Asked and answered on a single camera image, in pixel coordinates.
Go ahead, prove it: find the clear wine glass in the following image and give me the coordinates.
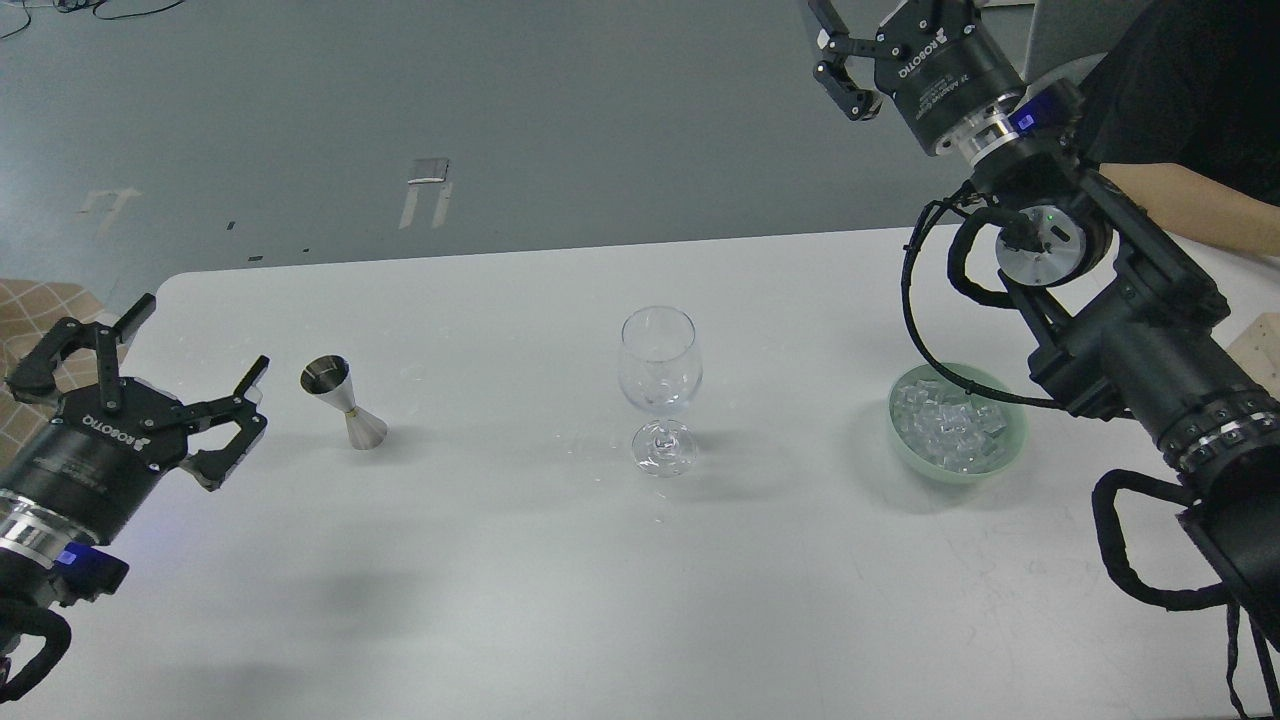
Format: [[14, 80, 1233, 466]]
[[617, 305, 704, 478]]

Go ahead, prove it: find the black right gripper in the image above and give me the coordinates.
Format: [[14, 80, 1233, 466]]
[[806, 1, 1027, 158]]

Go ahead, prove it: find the beige checked cushion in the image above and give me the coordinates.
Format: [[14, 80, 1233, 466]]
[[1, 278, 116, 469]]

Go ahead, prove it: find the green bowl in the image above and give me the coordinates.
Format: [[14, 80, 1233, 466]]
[[884, 364, 1029, 486]]

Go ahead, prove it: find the pile of ice cubes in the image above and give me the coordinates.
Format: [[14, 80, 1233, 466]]
[[890, 378, 1011, 475]]

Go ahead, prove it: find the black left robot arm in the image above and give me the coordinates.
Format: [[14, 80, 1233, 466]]
[[1, 293, 269, 702]]

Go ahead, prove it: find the seated person in black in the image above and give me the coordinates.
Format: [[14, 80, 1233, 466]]
[[1076, 1, 1279, 258]]

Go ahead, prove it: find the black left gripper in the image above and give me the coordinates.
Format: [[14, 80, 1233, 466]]
[[3, 293, 270, 571]]

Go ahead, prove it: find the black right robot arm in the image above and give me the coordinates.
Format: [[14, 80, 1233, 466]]
[[809, 1, 1279, 706]]

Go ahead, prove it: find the black floor cable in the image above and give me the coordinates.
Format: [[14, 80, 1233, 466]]
[[0, 0, 191, 41]]

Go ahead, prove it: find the steel double jigger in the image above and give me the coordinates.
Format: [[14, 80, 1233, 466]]
[[300, 354, 389, 451]]

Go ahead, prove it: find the light wooden block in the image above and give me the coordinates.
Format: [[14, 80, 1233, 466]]
[[1228, 313, 1279, 398]]

